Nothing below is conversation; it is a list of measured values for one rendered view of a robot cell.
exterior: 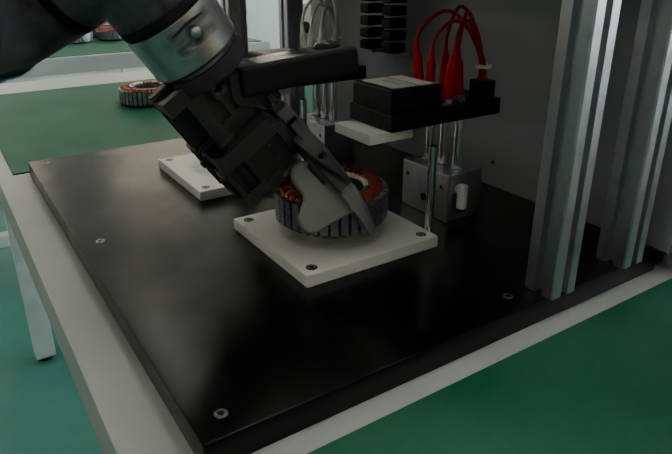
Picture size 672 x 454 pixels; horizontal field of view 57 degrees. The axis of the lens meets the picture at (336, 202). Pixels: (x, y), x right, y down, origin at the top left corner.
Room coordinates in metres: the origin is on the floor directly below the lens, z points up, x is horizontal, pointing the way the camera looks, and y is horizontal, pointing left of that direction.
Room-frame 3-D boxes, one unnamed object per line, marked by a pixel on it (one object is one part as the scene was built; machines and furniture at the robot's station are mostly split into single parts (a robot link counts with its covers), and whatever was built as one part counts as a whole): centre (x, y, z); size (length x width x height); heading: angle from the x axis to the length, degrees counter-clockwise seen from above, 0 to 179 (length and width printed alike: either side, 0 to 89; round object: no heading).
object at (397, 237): (0.57, 0.00, 0.78); 0.15 x 0.15 x 0.01; 33
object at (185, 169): (0.77, 0.14, 0.78); 0.15 x 0.15 x 0.01; 33
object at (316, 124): (0.85, 0.02, 0.80); 0.07 x 0.05 x 0.06; 33
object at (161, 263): (0.68, 0.06, 0.76); 0.64 x 0.47 x 0.02; 33
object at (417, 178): (0.65, -0.12, 0.80); 0.07 x 0.05 x 0.06; 33
